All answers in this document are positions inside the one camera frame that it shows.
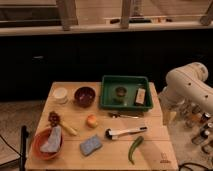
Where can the metal spoon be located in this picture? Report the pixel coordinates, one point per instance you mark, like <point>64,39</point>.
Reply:
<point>115,115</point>

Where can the white cup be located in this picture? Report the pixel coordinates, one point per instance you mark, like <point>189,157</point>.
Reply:
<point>60,95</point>

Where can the green plastic tray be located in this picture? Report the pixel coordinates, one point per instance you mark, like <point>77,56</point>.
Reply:
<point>132,84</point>

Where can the brown box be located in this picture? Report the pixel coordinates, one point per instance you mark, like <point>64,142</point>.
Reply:
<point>140,96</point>

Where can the purple bowl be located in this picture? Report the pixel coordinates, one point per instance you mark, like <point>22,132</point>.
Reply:
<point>84,96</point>

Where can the blue grey cloth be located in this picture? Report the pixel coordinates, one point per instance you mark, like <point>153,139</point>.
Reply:
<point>52,145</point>

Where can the blue sponge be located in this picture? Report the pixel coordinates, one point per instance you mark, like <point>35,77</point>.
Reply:
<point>90,145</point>

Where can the orange fruit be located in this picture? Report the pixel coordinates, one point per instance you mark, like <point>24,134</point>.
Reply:
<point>92,121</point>

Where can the orange bowl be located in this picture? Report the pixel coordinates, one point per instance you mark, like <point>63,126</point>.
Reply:
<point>39,140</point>

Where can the black white handled tool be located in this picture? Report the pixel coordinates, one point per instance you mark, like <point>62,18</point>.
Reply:
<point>115,134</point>

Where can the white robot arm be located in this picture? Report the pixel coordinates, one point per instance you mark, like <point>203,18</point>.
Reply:
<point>186,83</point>

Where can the green can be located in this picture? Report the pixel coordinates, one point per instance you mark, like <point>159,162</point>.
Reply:
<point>120,93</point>

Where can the green chili pepper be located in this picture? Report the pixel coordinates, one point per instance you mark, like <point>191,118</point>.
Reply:
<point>137,142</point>

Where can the brown yellow toy utensil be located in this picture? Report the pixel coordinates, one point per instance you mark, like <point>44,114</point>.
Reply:
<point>55,120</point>

